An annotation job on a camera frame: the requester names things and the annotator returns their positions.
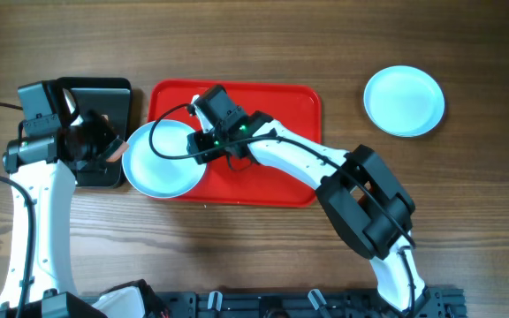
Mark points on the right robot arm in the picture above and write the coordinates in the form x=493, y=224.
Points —
x=367, y=206

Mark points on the green and orange sponge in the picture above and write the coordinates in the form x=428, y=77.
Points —
x=111, y=146

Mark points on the black rectangular tray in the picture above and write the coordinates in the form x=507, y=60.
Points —
x=111, y=97

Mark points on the light blue plate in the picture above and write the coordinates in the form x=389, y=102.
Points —
x=404, y=101
x=153, y=175

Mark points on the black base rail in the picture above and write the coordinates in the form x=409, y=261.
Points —
x=433, y=302

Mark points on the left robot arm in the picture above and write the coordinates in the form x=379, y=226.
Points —
x=39, y=281

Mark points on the red plastic tray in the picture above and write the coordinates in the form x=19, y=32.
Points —
x=239, y=181

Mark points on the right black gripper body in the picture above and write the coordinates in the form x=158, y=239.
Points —
x=199, y=147

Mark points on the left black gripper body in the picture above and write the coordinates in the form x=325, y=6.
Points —
x=102, y=144

